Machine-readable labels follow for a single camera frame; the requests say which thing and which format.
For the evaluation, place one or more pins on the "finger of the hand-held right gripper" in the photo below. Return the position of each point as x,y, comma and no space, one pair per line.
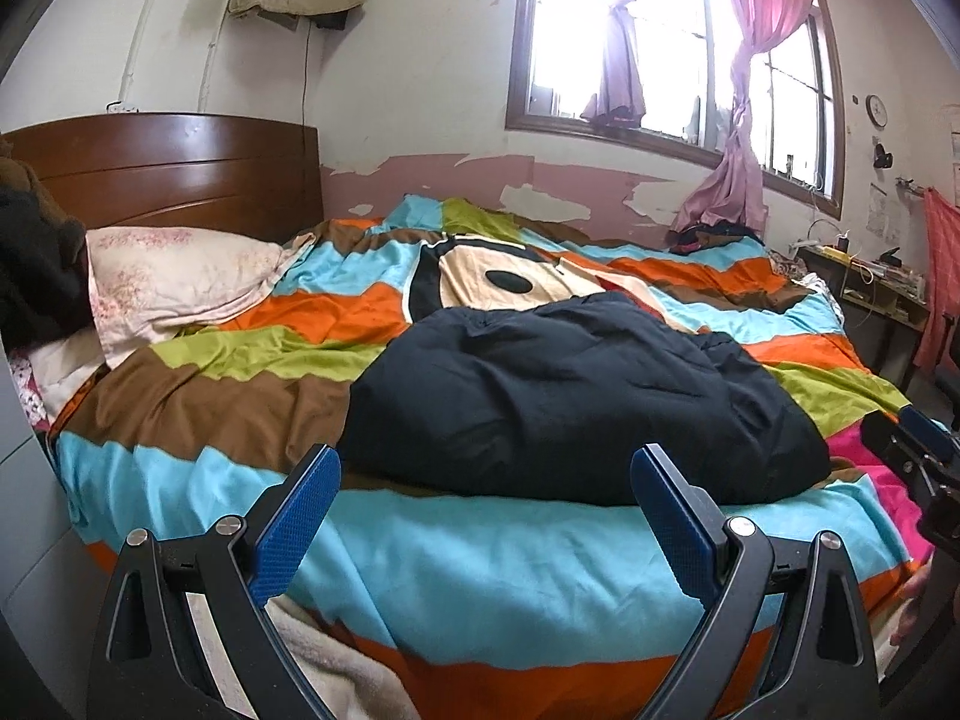
896,448
926,426

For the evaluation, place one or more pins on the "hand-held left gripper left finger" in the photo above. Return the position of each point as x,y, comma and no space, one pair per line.
300,517

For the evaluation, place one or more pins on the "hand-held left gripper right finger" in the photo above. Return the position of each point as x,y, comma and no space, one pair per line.
671,521

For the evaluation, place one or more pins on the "black jacket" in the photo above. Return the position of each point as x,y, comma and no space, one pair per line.
570,405

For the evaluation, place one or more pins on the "dark clothes pile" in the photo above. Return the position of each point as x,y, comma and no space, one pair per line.
712,238

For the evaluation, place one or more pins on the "person's right hand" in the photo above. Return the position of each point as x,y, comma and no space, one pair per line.
911,604

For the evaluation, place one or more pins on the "red checked cloth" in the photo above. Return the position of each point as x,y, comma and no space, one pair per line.
941,277

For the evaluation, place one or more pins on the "colourful striped blanket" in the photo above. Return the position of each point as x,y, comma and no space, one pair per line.
450,555

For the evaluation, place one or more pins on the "cluttered wooden desk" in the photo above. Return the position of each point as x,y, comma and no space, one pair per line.
862,277

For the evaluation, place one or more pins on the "cream fleece blanket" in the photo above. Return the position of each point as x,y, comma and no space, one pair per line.
337,679

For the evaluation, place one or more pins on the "floral pillow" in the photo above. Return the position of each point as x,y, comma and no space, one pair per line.
172,277

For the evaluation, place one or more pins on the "dark plush toy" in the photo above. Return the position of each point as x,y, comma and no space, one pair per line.
34,270

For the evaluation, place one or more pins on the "wooden headboard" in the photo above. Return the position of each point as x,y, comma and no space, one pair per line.
172,165

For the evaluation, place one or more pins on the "wooden framed window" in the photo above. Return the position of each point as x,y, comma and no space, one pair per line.
675,52

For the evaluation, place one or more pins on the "purple hanging garment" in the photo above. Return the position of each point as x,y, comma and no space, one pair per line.
616,60

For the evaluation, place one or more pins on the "black wall hook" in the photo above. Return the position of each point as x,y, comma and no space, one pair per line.
883,157

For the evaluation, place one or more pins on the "round wall clock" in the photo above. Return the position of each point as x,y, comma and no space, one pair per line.
876,110

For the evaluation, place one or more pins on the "white wall socket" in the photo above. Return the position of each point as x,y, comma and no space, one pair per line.
124,109

